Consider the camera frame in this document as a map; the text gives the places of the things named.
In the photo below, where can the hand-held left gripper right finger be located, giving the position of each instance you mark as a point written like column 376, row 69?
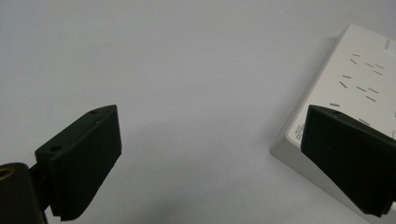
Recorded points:
column 348, row 158

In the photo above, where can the white power strip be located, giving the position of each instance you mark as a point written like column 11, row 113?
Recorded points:
column 351, row 74

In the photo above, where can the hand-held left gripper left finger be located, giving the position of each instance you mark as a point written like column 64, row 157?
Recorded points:
column 84, row 158

